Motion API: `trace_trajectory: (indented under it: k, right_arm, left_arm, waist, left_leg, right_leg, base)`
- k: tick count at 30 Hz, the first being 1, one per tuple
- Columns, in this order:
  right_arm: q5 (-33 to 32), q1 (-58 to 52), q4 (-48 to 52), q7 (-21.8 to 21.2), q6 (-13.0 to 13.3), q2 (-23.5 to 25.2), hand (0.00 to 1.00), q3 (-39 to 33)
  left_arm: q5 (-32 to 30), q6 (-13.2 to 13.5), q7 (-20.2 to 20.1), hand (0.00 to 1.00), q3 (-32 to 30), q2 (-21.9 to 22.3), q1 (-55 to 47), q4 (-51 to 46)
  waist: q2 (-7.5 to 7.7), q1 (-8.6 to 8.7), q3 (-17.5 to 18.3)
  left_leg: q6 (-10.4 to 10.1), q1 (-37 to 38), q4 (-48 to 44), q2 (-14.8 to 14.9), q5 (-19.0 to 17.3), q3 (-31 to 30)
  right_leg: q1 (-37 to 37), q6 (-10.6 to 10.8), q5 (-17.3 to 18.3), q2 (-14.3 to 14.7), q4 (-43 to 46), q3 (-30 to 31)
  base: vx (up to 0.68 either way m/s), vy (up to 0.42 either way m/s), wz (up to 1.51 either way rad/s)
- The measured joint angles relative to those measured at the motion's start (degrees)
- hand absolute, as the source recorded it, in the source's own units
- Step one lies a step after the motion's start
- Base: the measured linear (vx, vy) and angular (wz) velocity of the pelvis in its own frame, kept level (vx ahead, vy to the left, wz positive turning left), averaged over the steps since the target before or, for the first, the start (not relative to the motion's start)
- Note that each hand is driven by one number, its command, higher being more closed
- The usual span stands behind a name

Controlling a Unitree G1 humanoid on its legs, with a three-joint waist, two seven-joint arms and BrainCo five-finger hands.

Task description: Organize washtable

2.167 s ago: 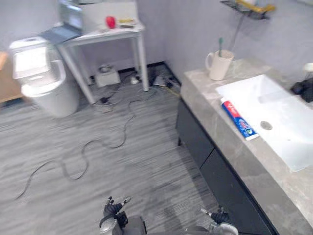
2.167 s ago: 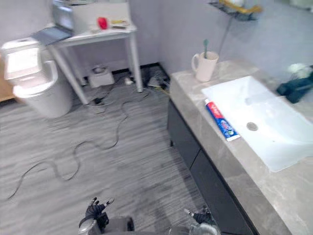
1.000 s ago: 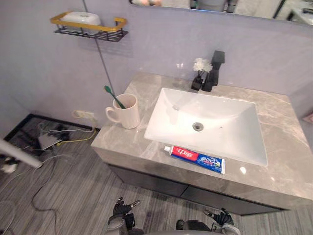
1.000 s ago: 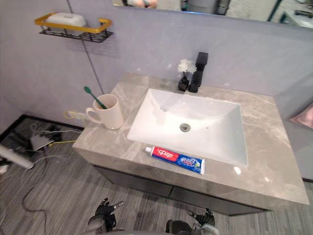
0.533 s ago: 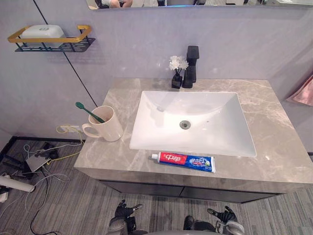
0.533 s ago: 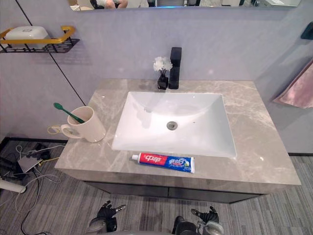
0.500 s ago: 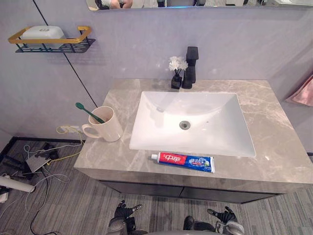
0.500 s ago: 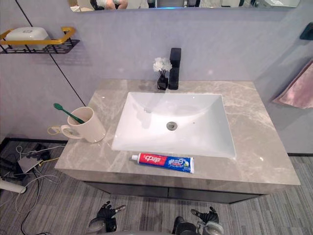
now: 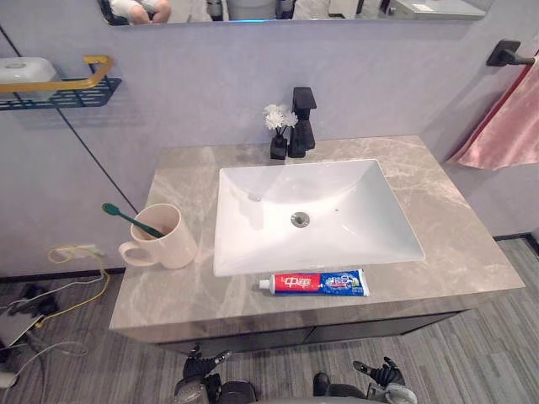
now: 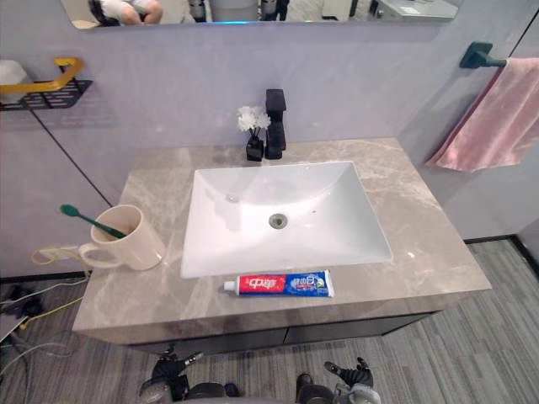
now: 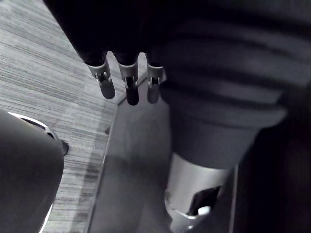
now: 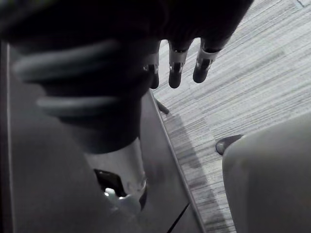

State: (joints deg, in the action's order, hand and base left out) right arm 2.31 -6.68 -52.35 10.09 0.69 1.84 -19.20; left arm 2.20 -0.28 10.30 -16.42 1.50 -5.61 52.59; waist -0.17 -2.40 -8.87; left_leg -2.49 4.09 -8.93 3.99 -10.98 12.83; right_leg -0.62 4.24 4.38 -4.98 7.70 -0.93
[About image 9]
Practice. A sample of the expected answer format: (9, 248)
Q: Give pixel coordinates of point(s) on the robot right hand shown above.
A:
(385, 372)

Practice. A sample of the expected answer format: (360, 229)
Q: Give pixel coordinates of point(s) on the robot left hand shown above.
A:
(200, 370)

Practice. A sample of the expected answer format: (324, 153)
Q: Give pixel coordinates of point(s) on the red blue toothpaste tube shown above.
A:
(320, 283)

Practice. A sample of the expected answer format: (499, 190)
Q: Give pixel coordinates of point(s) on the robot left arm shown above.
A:
(189, 391)

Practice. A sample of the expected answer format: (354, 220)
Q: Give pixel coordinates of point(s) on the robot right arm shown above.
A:
(391, 395)

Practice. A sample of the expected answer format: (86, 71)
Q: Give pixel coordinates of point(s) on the dark vanity cabinet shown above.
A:
(358, 329)

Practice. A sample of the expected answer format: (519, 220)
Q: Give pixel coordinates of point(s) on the robot body and feet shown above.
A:
(290, 395)

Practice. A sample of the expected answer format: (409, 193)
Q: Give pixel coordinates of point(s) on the cream ceramic mug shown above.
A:
(177, 246)

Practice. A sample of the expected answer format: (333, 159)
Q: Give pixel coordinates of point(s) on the white rectangular sink basin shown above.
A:
(337, 240)

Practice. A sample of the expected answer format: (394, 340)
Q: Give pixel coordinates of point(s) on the green toothbrush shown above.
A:
(126, 216)

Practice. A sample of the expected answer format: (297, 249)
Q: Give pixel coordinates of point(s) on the metal sink drain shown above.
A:
(300, 219)

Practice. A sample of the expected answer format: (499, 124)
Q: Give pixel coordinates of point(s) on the black device on floor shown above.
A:
(38, 303)

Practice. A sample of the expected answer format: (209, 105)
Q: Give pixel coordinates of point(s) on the grey flat board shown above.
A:
(17, 328)

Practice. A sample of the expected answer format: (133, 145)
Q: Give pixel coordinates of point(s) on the black square vase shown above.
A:
(278, 147)

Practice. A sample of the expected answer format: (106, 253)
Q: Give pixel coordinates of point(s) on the black square faucet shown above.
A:
(303, 132)

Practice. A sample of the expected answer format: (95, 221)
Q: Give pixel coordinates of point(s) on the white flowers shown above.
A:
(279, 115)

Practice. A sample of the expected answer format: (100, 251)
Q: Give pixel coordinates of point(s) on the pink towel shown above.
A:
(509, 130)

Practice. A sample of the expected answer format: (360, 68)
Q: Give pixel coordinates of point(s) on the black towel bar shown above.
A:
(503, 52)

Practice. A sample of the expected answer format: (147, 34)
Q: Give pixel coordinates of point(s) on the white soap dish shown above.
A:
(25, 69)

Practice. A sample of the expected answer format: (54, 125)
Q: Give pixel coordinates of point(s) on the white wall socket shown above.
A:
(84, 250)

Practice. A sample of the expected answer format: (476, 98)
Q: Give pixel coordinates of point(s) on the blue wall shelf gold rail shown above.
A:
(86, 94)

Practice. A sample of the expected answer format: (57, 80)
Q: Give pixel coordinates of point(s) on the frameless wall mirror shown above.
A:
(295, 9)

